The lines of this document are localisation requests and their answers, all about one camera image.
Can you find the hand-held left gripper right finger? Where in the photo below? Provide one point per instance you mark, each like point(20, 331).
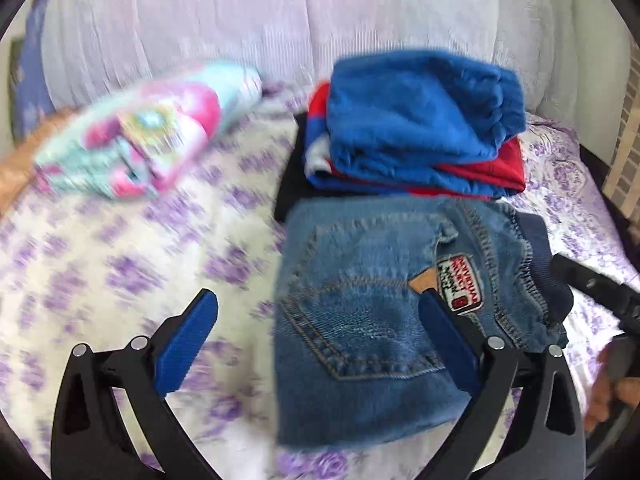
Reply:
point(450, 350)

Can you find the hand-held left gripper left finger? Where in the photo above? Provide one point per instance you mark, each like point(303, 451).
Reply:
point(190, 340)

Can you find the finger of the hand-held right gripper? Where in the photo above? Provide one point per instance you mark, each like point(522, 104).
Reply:
point(600, 285)

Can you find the blue denim pants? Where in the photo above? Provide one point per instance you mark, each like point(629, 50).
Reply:
point(350, 310)

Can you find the person's right hand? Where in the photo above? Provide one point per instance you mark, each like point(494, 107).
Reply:
point(606, 400)

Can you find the purple floral bed quilt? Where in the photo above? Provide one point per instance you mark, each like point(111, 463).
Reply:
point(150, 270)

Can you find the beige checked curtain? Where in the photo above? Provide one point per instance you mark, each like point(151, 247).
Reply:
point(625, 150)

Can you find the folded red garment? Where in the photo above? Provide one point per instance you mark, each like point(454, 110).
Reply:
point(490, 170)

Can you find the folded turquoise pink floral blanket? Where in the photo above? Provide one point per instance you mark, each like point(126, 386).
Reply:
point(165, 125)

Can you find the brown quilted pillow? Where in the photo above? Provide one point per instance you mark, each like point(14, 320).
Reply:
point(15, 180)

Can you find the blue printed cloth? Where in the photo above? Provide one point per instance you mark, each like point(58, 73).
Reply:
point(30, 70)

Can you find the white lace headboard cover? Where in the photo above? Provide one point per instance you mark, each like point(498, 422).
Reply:
point(250, 20)

